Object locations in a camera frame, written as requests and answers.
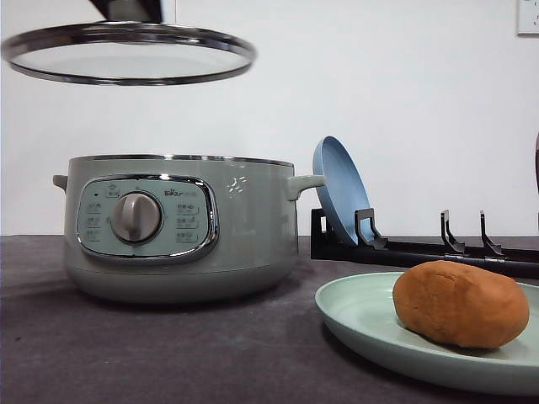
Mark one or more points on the black plate rack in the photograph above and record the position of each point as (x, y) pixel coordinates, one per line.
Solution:
(369, 244)

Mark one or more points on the blue plate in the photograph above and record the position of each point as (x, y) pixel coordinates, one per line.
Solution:
(345, 190)

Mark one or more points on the white wall socket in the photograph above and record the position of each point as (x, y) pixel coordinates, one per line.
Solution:
(527, 19)
(169, 11)

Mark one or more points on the glass steamer lid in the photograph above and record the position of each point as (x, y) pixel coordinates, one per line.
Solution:
(131, 44)

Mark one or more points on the dark red plate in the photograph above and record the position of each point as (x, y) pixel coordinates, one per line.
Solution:
(537, 183)

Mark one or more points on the white wall socket right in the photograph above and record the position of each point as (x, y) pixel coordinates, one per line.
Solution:
(527, 19)

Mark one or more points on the white wall socket left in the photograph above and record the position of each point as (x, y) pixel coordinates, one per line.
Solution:
(169, 11)

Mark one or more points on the green electric steamer pot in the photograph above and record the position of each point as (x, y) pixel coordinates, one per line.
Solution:
(181, 229)

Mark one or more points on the brown potato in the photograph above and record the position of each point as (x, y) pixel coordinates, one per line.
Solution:
(460, 303)

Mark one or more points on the green plate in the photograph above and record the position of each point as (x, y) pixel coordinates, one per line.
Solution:
(362, 307)

